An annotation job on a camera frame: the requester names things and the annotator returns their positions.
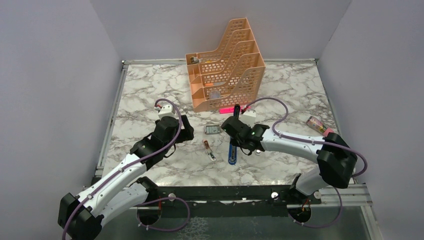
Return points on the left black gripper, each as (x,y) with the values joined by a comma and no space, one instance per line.
(187,133)

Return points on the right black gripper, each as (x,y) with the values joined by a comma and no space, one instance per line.
(234,140)

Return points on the blue black stapler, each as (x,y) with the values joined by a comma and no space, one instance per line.
(232,152)

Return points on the staple box tray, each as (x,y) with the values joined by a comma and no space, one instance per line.
(212,125)

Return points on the grey staple strips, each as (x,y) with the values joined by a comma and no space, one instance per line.
(212,130)

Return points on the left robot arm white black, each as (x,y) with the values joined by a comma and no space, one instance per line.
(83,216)

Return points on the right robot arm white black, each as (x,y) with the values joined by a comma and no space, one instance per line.
(335,162)

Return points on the pink flat plastic item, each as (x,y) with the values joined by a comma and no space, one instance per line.
(229,110)

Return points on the orange perforated file organizer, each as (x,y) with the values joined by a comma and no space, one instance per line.
(229,75)

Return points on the colourful pink capped tube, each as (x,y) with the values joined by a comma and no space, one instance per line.
(315,124)

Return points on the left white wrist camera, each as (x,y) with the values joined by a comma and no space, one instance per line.
(166,110)

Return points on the black front mounting rail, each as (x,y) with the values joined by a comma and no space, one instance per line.
(219,202)

